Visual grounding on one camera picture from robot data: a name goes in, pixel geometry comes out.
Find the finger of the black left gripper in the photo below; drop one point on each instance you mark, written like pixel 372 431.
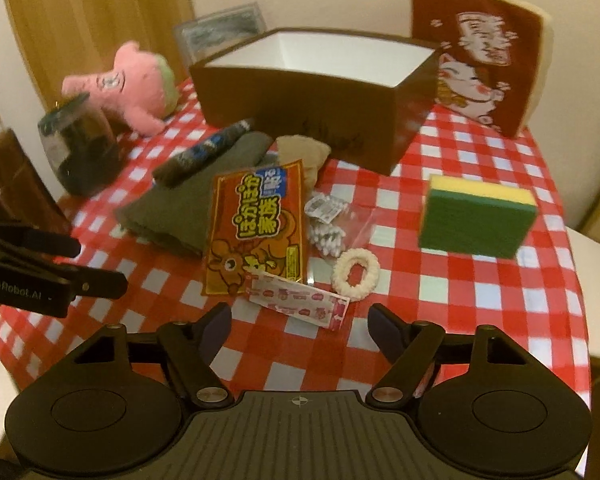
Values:
pixel 30 238
pixel 92 282

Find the white scrunchie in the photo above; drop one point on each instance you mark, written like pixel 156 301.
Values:
pixel 355 274

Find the pink plush toy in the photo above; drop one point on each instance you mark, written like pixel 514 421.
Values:
pixel 140 89

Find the green yellow sponge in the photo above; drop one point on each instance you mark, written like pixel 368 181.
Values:
pixel 475 217

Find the pink white plaster strip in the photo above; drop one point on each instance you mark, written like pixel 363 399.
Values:
pixel 296 300

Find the grey microfibre cloth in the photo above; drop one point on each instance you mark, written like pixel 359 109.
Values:
pixel 177 219

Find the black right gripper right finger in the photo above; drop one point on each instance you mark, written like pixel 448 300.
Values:
pixel 411 350

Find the clear jar with dark contents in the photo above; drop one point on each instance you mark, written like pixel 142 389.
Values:
pixel 80 146

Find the dark patterned rolled sock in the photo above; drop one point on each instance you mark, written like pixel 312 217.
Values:
pixel 183 165

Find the cotton swabs plastic bag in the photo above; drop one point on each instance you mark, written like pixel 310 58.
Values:
pixel 336 225

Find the orange heat pack packet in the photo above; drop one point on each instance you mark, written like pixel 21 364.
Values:
pixel 257 225

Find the wooden door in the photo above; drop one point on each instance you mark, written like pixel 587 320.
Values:
pixel 58 38

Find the red white checkered tablecloth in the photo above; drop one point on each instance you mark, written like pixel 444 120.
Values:
pixel 534 297

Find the dark brown wooden object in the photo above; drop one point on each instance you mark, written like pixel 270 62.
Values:
pixel 23 195

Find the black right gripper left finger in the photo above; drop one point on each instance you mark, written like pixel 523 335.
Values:
pixel 190 348

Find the brown cardboard box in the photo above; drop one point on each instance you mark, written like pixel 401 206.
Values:
pixel 365 95

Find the red lucky cat cushion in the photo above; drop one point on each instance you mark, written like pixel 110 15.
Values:
pixel 495 56

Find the framed grey picture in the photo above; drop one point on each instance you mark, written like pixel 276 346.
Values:
pixel 204 36

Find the beige sock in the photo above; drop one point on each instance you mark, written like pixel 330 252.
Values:
pixel 311 152

